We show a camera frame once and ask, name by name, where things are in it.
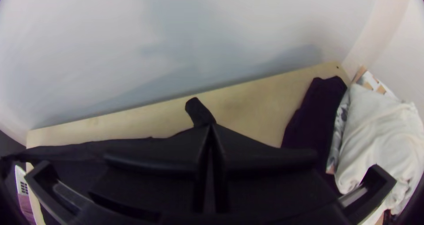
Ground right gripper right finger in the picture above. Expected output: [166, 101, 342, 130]
[211, 123, 339, 216]

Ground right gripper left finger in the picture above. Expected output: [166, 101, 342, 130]
[88, 124, 212, 216]

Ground black t-shirt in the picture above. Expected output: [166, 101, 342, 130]
[0, 97, 218, 186]

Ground pile of folded clothes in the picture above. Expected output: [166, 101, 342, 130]
[280, 69, 424, 219]

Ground white laundry basket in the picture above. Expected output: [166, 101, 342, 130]
[14, 164, 38, 225]

